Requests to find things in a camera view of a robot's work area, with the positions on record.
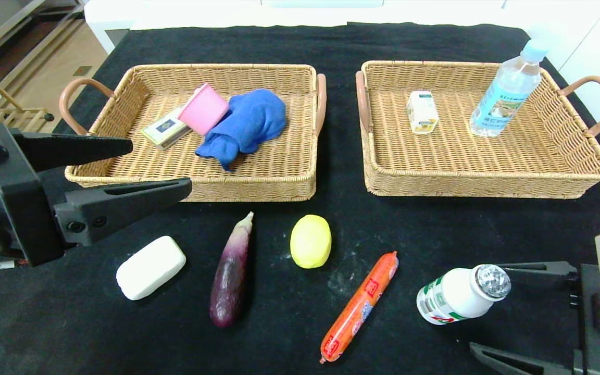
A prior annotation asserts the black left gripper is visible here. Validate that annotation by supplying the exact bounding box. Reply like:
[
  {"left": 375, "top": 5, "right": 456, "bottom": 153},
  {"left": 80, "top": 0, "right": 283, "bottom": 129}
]
[{"left": 0, "top": 122, "right": 192, "bottom": 267}]

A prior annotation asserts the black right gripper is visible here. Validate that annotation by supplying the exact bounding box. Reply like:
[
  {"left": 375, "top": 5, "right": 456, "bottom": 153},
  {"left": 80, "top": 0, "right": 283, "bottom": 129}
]
[{"left": 469, "top": 260, "right": 600, "bottom": 375}]

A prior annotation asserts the white milk bottle green label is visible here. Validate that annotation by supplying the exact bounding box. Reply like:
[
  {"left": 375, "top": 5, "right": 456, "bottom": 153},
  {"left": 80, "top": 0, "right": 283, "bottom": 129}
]
[{"left": 416, "top": 264, "right": 512, "bottom": 326}]

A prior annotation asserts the orange sausage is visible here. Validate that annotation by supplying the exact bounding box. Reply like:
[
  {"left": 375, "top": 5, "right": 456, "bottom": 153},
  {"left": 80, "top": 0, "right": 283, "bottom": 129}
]
[{"left": 319, "top": 251, "right": 399, "bottom": 364}]

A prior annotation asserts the yellow lemon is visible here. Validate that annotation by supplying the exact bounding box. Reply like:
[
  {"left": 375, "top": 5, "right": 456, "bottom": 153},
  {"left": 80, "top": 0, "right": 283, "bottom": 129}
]
[{"left": 290, "top": 214, "right": 332, "bottom": 269}]

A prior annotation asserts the small white drink carton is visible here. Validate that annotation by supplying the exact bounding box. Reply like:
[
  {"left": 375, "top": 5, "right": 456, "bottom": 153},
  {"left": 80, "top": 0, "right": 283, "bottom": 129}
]
[{"left": 407, "top": 91, "right": 440, "bottom": 135}]

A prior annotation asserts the cream box with blue print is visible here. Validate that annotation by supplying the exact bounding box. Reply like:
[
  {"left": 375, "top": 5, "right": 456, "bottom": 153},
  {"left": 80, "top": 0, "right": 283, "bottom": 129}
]
[{"left": 141, "top": 107, "right": 192, "bottom": 152}]

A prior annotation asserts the wooden rack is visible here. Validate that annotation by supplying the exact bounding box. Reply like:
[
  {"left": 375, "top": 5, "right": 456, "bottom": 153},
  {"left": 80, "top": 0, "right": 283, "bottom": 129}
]
[{"left": 0, "top": 78, "right": 55, "bottom": 135}]

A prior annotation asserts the white soap bar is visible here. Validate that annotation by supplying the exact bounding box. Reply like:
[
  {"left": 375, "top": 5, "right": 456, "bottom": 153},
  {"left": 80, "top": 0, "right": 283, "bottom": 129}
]
[{"left": 116, "top": 235, "right": 187, "bottom": 301}]

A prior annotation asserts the pink plastic cup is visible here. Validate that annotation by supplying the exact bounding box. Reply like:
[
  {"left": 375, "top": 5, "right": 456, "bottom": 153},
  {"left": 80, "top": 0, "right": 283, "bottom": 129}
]
[{"left": 178, "top": 83, "right": 229, "bottom": 137}]

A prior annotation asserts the blue cloth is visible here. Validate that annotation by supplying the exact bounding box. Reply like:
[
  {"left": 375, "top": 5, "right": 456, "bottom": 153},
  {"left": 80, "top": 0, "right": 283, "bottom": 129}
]
[{"left": 195, "top": 89, "right": 288, "bottom": 172}]

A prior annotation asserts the purple eggplant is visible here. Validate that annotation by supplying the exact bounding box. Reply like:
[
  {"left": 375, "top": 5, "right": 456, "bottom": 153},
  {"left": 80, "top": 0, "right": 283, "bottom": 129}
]
[{"left": 209, "top": 211, "right": 255, "bottom": 329}]

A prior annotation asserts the white table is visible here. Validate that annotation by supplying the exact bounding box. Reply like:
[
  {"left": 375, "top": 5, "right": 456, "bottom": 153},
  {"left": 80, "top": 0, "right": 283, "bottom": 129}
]
[{"left": 84, "top": 0, "right": 558, "bottom": 55}]

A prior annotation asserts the clear water bottle blue cap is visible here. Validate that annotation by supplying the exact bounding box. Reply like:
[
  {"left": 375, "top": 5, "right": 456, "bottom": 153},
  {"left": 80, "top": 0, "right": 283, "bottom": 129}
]
[{"left": 469, "top": 39, "right": 549, "bottom": 139}]

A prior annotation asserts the wicker basket with brown handles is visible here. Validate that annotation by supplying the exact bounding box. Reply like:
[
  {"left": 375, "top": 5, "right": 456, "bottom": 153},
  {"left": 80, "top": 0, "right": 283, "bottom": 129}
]
[
  {"left": 59, "top": 64, "right": 328, "bottom": 204},
  {"left": 355, "top": 60, "right": 600, "bottom": 200}
]

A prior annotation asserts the grey metal rail frame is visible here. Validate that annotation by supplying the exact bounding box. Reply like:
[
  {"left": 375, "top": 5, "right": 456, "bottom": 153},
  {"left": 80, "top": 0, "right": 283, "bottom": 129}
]
[{"left": 0, "top": 0, "right": 88, "bottom": 94}]

